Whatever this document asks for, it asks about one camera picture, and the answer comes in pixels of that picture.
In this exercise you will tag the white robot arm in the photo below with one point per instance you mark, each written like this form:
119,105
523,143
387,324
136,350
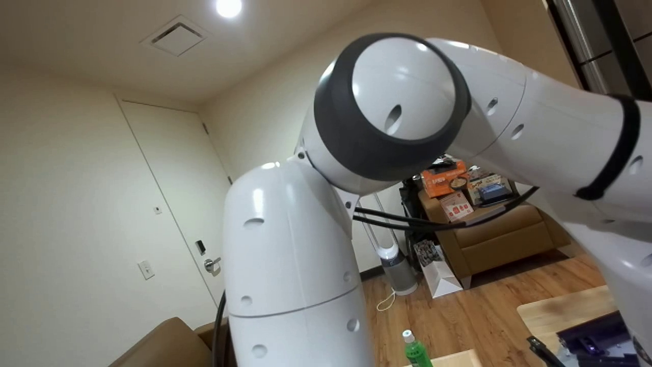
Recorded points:
292,236

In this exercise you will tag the white paper bag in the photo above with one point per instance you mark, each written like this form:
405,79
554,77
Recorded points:
442,277

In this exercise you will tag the black shelf rack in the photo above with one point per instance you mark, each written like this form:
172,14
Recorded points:
410,216

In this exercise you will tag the white tower fan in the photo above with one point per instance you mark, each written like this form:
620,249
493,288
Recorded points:
398,272

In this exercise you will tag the orange box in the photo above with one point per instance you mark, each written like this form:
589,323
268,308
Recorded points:
444,181

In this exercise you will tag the red and white package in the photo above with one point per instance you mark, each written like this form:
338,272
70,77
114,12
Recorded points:
456,207

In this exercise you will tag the white door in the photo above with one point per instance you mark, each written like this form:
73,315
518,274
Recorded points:
175,203

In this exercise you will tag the blue printed box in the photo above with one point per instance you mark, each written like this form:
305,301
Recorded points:
489,188

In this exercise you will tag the brown leather armchair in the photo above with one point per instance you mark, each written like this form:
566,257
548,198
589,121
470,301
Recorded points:
502,236

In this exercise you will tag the green plastic bottle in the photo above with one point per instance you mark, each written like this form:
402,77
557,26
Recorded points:
415,352

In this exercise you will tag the round ceiling light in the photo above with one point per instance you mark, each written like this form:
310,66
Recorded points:
229,7

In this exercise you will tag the ceiling air vent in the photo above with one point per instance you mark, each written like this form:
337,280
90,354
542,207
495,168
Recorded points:
175,37

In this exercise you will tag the brown leather sofa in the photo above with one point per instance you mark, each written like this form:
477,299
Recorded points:
164,347

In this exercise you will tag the black clamp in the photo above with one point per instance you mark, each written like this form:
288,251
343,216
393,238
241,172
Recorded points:
542,352

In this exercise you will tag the dark electronic box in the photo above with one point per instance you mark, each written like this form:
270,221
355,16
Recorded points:
597,338

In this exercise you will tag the dark metal window frame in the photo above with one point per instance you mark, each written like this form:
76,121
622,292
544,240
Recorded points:
628,33

